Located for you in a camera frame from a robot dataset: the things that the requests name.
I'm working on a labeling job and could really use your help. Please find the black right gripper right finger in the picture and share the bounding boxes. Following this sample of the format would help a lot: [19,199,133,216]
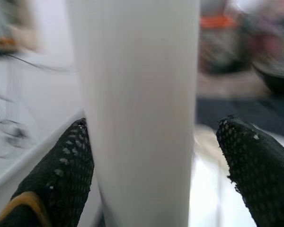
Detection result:
[216,115,284,227]

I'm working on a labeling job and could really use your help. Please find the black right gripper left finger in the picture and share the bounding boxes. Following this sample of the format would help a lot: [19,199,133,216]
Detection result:
[0,118,94,227]

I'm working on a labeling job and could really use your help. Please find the white plastic table leg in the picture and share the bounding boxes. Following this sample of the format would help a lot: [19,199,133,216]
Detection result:
[68,0,202,227]

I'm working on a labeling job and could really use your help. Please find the white plastic children table top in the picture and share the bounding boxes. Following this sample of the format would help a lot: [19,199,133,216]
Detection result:
[190,124,284,227]

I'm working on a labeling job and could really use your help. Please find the yellow rubber band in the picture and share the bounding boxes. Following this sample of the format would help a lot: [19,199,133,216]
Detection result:
[0,191,52,227]

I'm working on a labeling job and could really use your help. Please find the black wok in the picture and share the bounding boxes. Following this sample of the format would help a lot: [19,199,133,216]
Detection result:
[250,56,284,97]

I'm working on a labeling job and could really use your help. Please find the orange lidded red print box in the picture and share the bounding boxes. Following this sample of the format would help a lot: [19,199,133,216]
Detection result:
[200,16,239,71]

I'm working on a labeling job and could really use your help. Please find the black wall cable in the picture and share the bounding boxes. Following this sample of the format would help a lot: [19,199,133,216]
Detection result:
[4,53,69,71]

